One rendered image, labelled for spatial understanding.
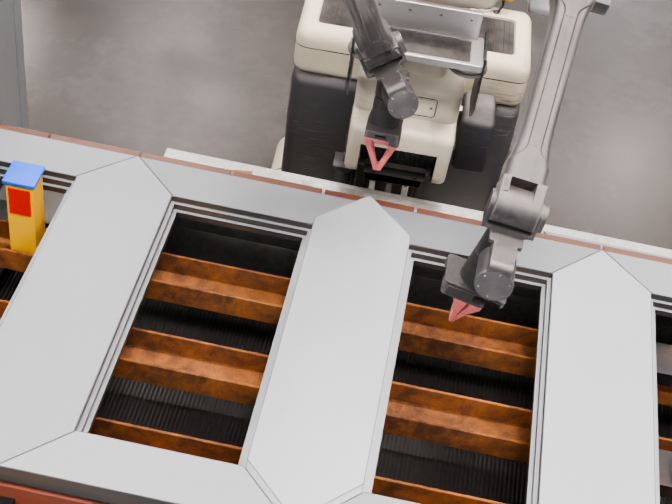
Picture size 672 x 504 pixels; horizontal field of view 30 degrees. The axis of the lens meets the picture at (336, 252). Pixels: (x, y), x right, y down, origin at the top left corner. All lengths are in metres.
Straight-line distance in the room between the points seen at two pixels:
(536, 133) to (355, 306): 0.50
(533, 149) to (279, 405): 0.56
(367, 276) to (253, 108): 1.80
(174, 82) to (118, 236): 1.83
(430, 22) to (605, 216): 1.48
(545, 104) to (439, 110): 0.78
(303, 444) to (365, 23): 0.71
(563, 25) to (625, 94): 2.45
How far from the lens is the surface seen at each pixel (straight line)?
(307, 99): 2.97
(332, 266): 2.22
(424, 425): 2.18
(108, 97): 3.96
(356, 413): 2.00
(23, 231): 2.38
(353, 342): 2.10
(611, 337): 2.23
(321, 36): 2.87
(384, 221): 2.32
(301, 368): 2.05
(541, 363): 2.17
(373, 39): 2.21
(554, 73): 1.89
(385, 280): 2.21
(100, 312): 2.11
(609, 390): 2.14
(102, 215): 2.28
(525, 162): 1.84
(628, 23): 4.74
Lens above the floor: 2.39
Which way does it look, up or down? 43 degrees down
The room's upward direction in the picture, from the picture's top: 9 degrees clockwise
